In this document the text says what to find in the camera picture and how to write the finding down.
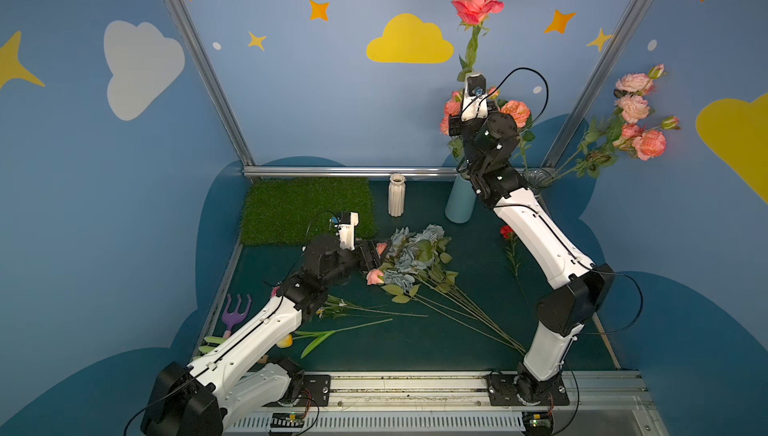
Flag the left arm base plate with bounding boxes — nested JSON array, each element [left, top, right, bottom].
[[267, 373, 332, 407]]

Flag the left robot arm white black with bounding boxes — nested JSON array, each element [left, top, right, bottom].
[[136, 234, 391, 435]]

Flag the clear glass vase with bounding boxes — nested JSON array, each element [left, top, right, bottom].
[[523, 167, 554, 192]]

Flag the teal cylindrical vase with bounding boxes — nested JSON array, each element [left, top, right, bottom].
[[444, 175, 476, 224]]

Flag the green artificial grass mat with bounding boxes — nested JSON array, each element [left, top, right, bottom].
[[240, 178, 377, 246]]

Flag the purple toy garden fork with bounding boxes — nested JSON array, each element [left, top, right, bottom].
[[221, 294, 252, 339]]

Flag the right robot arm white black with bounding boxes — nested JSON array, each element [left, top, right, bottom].
[[448, 111, 613, 387]]

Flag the red carnation flower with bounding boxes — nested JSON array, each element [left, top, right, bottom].
[[500, 225, 521, 278]]

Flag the white ribbed ceramic vase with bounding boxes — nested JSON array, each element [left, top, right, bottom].
[[388, 173, 406, 217]]

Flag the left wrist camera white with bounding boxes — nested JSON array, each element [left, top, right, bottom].
[[331, 212, 359, 251]]

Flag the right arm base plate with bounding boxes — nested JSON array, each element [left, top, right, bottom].
[[485, 371, 570, 407]]

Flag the yellow tulip with stem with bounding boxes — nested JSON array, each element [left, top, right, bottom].
[[276, 318, 393, 359]]

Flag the aluminium frame back bar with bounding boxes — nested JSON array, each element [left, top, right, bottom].
[[243, 166, 457, 178]]

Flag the aluminium rail front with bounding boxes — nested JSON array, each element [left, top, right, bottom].
[[220, 371, 668, 435]]

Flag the pink flower bunch on table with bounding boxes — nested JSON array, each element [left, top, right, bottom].
[[269, 242, 529, 356]]

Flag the blue hydrangea bunch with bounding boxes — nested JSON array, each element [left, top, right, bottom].
[[379, 224, 458, 304]]

